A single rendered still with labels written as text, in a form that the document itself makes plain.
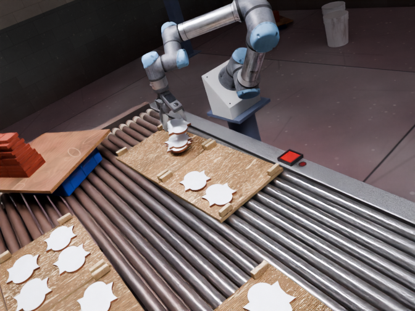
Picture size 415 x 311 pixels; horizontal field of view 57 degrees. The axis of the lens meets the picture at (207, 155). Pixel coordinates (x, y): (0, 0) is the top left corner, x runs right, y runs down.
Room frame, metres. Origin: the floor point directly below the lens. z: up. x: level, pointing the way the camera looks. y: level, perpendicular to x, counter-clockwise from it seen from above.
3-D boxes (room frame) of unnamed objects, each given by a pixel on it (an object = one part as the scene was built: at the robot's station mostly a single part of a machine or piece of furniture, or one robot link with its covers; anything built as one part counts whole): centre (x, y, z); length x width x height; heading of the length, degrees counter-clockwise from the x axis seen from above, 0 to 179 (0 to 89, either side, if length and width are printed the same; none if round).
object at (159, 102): (1.65, 0.11, 1.20); 0.09 x 0.08 x 0.12; 20
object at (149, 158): (1.66, 0.20, 0.93); 0.41 x 0.35 x 0.02; 31
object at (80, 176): (1.75, 0.74, 0.97); 0.31 x 0.31 x 0.10; 60
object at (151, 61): (1.64, 0.10, 1.36); 0.09 x 0.08 x 0.11; 81
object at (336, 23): (4.58, -2.05, 0.19); 0.30 x 0.30 x 0.37
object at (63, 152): (1.79, 0.79, 1.03); 0.50 x 0.50 x 0.02; 60
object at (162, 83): (1.64, 0.11, 1.28); 0.08 x 0.08 x 0.05
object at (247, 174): (1.30, -0.02, 0.93); 0.41 x 0.35 x 0.02; 31
